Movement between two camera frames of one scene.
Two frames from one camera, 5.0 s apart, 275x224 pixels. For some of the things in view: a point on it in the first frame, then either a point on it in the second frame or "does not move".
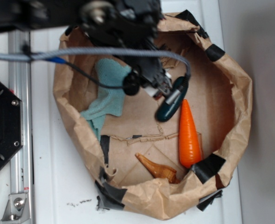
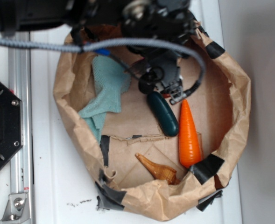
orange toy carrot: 189,151 does not move
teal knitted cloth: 111,100 does not move
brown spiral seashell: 159,171 does not move
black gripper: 147,71 -> 163,75
